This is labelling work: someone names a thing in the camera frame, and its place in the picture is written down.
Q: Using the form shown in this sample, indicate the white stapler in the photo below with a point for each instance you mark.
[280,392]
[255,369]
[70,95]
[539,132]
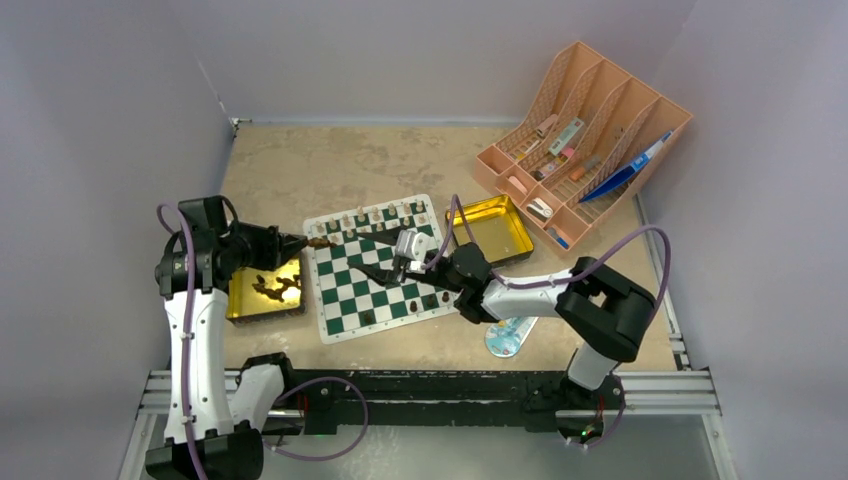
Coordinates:
[540,209]

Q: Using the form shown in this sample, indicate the dark pieces in tray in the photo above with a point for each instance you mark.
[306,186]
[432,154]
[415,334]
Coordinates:
[280,289]

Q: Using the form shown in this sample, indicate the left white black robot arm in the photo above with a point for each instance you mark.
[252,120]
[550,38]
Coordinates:
[210,434]

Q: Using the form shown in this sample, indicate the teal white box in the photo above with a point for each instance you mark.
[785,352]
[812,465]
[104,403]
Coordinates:
[566,136]

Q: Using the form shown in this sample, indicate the white chess pieces row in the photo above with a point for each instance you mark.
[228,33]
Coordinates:
[411,213]

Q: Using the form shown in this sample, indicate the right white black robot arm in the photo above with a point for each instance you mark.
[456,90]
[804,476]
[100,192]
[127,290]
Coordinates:
[610,312]

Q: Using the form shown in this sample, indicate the peach plastic file organizer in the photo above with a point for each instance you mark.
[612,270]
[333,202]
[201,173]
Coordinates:
[623,116]

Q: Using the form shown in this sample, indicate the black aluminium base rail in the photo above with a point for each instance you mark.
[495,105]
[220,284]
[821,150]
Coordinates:
[537,401]

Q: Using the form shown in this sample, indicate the left gold tin tray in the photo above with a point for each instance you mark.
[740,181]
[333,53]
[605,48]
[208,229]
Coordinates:
[258,295]

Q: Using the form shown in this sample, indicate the blue packaged toy blister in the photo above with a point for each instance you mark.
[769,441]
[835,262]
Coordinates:
[505,338]

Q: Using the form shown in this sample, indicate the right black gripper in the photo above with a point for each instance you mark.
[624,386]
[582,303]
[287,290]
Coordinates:
[384,276]

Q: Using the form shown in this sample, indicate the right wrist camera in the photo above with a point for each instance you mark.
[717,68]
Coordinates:
[411,248]

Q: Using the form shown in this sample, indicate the gold tin tray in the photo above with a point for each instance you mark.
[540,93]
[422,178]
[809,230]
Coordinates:
[258,295]
[498,230]

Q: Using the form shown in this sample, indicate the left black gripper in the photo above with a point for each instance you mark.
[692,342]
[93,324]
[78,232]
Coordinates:
[276,247]

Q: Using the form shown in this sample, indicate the right gold tin tray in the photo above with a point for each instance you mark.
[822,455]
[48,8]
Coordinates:
[498,230]

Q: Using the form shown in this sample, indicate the green white chess board mat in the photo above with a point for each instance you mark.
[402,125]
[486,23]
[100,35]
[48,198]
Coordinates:
[340,294]

